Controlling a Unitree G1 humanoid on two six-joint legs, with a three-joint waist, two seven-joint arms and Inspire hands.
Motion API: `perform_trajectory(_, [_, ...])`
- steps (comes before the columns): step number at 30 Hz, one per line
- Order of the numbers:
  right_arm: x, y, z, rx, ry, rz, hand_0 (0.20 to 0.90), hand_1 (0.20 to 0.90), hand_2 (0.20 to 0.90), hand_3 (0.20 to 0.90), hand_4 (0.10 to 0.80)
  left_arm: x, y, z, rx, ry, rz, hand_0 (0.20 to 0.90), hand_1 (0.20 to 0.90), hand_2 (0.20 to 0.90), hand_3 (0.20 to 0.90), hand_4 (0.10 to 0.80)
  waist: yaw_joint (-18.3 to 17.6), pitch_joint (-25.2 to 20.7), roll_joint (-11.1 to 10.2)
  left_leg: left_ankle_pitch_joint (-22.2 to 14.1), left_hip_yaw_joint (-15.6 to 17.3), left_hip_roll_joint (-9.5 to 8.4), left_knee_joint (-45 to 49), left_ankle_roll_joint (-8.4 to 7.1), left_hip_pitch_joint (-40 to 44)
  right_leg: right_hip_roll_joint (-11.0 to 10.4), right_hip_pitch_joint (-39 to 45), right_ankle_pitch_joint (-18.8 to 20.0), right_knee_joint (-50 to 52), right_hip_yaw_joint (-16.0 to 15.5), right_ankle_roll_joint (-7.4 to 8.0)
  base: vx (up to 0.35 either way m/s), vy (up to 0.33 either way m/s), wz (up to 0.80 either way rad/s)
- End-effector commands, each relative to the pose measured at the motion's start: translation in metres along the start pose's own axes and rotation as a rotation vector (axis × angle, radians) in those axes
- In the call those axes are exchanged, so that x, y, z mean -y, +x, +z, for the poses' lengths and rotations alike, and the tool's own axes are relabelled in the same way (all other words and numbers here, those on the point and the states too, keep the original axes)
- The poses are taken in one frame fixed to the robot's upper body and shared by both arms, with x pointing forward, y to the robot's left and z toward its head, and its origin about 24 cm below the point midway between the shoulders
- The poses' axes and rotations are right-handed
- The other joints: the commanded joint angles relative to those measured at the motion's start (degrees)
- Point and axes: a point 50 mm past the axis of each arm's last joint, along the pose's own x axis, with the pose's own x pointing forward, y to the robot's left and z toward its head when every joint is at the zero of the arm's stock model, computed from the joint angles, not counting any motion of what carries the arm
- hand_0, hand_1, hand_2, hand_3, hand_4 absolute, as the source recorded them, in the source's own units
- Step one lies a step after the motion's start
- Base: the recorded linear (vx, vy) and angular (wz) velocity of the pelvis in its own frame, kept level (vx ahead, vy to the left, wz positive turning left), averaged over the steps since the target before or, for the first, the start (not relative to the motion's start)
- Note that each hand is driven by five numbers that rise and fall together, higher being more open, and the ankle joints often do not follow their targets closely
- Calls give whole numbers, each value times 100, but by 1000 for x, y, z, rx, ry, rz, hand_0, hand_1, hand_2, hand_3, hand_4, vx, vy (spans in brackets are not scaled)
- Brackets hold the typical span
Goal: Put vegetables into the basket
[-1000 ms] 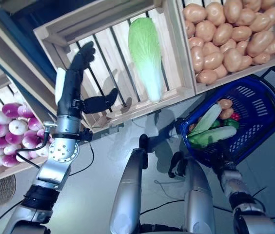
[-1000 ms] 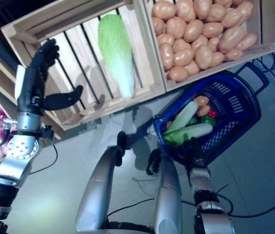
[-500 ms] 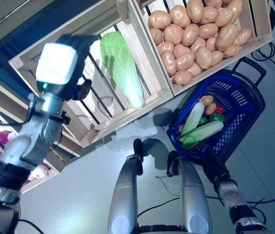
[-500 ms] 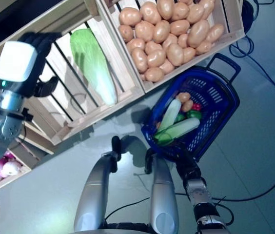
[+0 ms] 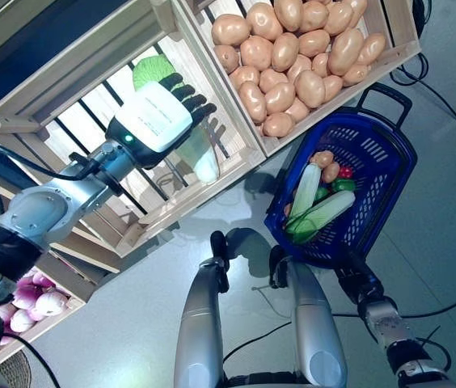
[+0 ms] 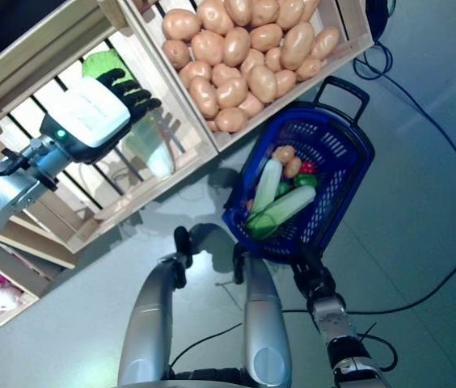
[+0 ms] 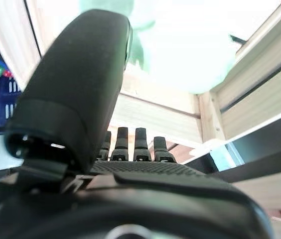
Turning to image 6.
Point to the purple white plastic onion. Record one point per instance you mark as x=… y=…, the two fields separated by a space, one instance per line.
x=1 y=301

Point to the black round stand base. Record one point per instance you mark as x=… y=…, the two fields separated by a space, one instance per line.
x=379 y=20

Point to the green bell pepper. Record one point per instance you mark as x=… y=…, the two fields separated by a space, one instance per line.
x=305 y=180
x=282 y=189

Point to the green white napa cabbage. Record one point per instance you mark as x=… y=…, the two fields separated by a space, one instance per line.
x=270 y=178
x=288 y=202
x=98 y=64

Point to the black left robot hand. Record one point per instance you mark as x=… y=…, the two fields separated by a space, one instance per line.
x=94 y=113

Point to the wooden slatted cabbage crate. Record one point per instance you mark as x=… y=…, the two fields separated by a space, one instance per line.
x=139 y=202

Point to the blue plastic shopping basket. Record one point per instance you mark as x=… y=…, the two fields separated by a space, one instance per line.
x=234 y=226

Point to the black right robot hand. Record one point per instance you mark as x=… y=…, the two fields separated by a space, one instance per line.
x=313 y=275

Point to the red bell pepper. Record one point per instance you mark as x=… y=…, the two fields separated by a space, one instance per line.
x=308 y=166

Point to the wooden display shelf frame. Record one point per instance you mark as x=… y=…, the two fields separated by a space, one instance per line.
x=30 y=246

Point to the wooden slatted potato crate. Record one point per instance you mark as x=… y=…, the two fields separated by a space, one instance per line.
x=347 y=50

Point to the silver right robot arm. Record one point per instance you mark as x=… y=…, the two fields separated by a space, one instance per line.
x=337 y=323

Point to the wooden onion crate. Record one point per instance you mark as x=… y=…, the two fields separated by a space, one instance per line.
x=5 y=323

